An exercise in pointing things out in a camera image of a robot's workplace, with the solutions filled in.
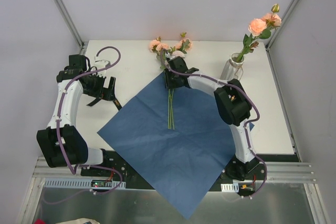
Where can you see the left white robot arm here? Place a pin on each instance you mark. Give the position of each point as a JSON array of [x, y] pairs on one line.
[[60, 142]]

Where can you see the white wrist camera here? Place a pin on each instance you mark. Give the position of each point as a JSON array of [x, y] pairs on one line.
[[100, 64], [168, 56]]

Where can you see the aluminium frame post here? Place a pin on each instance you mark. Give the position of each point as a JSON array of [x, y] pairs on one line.
[[69, 23], [287, 14]]

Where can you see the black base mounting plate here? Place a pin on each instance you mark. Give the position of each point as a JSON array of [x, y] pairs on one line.
[[115, 168]]

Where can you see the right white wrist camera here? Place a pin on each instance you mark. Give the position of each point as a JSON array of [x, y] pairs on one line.
[[168, 56]]

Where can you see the white ribbed ceramic vase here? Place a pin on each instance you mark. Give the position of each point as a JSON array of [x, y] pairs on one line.
[[233, 68]]

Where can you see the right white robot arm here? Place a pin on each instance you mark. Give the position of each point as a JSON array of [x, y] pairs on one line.
[[233, 107]]

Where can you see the red cloth item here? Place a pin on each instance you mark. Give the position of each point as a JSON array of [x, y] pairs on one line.
[[39, 221]]

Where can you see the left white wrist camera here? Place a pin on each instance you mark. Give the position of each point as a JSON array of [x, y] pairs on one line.
[[100, 64]]

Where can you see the blue wrapping paper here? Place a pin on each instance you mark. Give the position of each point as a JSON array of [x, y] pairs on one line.
[[182, 163]]

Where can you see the black ribbon gold lettering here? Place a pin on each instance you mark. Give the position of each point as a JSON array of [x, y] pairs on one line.
[[114, 100]]

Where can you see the right aluminium frame post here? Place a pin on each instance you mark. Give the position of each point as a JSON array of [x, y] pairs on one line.
[[287, 14]]

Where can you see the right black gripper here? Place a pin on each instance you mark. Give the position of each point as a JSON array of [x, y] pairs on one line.
[[171, 82]]

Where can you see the left aluminium frame post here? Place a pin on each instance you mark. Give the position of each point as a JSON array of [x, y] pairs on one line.
[[69, 23]]

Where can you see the white cable duct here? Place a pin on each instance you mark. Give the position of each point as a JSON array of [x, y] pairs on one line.
[[83, 184], [230, 188]]

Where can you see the left white cable duct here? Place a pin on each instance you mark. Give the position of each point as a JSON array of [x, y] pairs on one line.
[[83, 184]]

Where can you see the right white cable duct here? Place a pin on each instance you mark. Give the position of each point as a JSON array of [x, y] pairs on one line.
[[230, 188]]

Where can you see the pink artificial flower bouquet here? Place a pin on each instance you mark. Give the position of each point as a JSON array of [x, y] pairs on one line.
[[179, 49]]

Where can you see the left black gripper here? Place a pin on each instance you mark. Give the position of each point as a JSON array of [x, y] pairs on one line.
[[105, 91]]

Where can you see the beige cloth bag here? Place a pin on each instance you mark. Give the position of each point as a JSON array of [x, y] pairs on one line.
[[80, 221]]

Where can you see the pink rose stem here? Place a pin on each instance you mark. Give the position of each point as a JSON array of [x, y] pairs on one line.
[[260, 29]]

